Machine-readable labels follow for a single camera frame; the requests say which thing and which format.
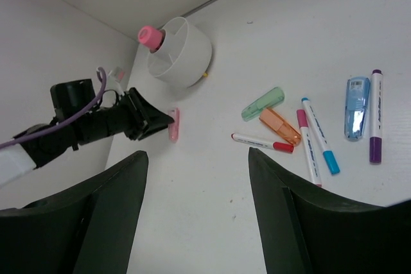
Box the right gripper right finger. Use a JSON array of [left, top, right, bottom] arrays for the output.
[[249, 148, 410, 273]]

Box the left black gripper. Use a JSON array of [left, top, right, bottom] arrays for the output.
[[50, 79, 175, 145]]

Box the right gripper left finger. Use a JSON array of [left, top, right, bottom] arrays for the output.
[[1, 151, 148, 273]]

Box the pink capped glue bottle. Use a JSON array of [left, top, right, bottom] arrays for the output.
[[137, 26, 166, 53]]

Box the white round divided container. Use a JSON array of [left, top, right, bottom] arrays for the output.
[[147, 17, 213, 88]]

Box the blue capped white marker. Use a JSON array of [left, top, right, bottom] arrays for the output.
[[301, 98, 340, 175]]

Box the red capped white marker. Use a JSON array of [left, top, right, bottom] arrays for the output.
[[231, 133, 294, 153]]

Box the pink capped white marker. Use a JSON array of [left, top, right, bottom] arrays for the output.
[[296, 109, 322, 187]]

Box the purple capped white marker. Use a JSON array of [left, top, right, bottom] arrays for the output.
[[369, 69, 383, 164]]

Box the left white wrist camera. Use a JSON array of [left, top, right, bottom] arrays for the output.
[[109, 67, 125, 83]]

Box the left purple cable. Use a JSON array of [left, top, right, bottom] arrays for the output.
[[0, 67, 108, 150]]

